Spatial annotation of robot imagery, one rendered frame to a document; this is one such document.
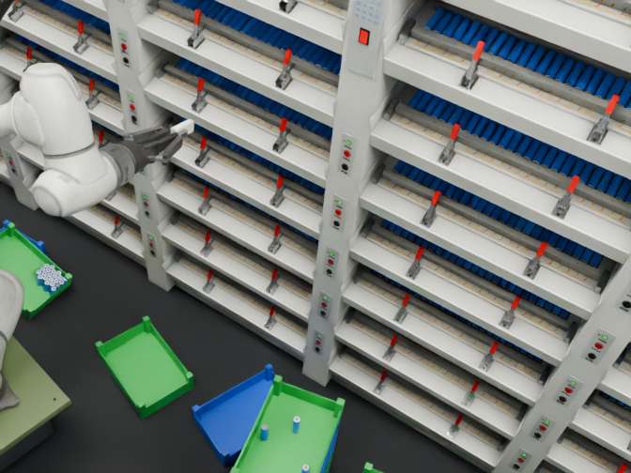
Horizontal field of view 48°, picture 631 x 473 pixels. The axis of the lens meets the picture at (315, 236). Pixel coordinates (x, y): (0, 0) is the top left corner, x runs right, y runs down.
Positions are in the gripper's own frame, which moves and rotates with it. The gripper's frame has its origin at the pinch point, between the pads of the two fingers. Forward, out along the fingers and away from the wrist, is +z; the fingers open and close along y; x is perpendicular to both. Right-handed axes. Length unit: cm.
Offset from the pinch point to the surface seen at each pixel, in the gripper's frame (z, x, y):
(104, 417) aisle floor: -10, -111, -13
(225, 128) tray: 21.2, -8.6, -1.9
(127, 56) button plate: 18.5, -0.2, -34.5
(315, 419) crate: 1, -67, 52
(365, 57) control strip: 12.2, 29.2, 36.0
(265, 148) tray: 20.9, -8.7, 11.2
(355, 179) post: 19.6, -4.1, 38.1
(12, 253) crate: 14, -96, -82
